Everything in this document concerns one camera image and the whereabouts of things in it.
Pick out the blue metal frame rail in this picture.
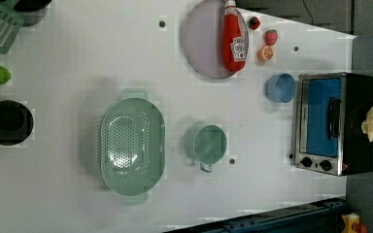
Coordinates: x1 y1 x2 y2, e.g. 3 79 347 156
166 198 352 233

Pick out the yellow plush peeled banana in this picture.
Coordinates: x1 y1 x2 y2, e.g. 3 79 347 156
361 107 373 142

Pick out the pink strawberry toy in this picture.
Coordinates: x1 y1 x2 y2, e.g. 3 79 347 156
264 29 278 46

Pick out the black round container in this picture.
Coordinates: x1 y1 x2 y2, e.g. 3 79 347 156
0 100 34 146

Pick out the silver black toaster oven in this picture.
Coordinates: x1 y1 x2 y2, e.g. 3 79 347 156
293 73 373 176

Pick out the orange slice toy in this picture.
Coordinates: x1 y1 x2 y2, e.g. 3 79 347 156
257 46 274 62

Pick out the grey round plate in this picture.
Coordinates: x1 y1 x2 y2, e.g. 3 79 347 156
184 0 249 79

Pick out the red plush ketchup bottle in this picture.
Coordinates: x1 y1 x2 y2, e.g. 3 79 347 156
221 0 247 72

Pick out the dark grey pot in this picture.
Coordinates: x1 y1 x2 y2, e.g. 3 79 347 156
14 0 52 27

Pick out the dark red strawberry toy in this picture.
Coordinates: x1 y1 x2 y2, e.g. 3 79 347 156
248 17 260 30

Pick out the green plastic mug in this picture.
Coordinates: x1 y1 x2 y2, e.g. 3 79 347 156
184 124 227 173

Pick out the yellow red toy object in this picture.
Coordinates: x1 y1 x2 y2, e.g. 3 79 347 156
342 213 368 233

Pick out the green perforated colander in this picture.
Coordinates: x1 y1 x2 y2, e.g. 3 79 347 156
100 88 165 205

